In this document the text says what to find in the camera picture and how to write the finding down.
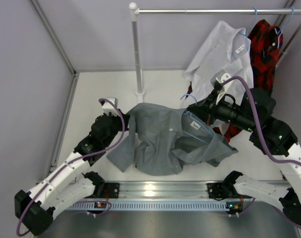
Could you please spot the grey button-up shirt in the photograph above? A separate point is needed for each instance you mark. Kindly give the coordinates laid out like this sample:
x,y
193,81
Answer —
x,y
161,141

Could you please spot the red black plaid shirt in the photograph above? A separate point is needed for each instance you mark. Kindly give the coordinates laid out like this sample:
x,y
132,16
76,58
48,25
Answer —
x,y
262,35

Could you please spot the silver clothes rack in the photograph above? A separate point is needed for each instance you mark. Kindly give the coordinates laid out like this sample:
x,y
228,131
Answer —
x,y
135,11

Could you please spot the blue hanger under plaid shirt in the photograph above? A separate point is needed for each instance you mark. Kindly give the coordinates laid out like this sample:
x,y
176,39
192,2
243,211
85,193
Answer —
x,y
278,44

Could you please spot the white collared shirt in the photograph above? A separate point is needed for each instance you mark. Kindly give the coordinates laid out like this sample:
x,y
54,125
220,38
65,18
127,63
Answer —
x,y
226,50

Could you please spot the light blue wire hanger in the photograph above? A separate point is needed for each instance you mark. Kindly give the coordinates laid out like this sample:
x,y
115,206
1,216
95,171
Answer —
x,y
186,112

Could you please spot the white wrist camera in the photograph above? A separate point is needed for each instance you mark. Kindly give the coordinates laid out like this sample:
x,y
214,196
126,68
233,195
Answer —
x,y
109,106
219,87

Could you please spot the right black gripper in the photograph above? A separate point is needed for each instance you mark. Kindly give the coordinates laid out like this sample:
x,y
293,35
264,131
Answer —
x,y
203,107

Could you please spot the aluminium mounting rail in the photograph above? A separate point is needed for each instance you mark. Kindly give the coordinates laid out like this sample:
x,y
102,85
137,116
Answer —
x,y
157,191

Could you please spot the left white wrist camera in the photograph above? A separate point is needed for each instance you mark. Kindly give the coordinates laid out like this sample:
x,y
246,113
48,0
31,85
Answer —
x,y
109,106

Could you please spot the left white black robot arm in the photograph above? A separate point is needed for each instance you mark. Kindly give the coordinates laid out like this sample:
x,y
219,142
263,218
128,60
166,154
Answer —
x,y
72,181

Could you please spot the grey slotted cable duct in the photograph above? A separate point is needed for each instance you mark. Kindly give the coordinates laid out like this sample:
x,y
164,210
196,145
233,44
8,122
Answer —
x,y
152,206

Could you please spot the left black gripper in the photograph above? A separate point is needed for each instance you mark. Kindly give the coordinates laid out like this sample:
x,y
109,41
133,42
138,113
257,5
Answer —
x,y
125,118

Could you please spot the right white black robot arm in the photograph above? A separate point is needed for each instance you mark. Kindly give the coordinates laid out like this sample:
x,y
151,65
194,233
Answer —
x,y
272,136

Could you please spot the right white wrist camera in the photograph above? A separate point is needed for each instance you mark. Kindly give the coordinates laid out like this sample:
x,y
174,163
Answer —
x,y
219,87

